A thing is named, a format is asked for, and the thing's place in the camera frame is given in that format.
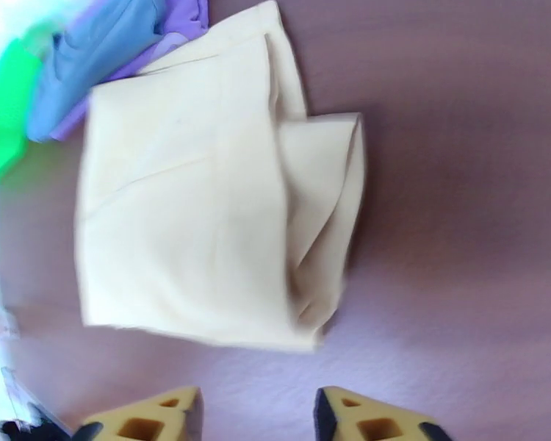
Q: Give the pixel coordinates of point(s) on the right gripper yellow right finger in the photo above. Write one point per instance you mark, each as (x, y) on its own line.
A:
(362, 419)

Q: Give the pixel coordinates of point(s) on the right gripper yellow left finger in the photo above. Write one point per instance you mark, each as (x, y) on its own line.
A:
(156, 419)

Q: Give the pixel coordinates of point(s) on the beige garment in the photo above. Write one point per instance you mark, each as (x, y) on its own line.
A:
(188, 201)

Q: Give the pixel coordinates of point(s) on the green plastic basket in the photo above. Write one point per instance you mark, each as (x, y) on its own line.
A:
(4, 109)

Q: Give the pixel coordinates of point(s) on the blue tank top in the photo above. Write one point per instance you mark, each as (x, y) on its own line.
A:
(101, 49)

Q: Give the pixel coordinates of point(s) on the purple t-shirt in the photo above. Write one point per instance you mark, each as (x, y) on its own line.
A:
(188, 12)

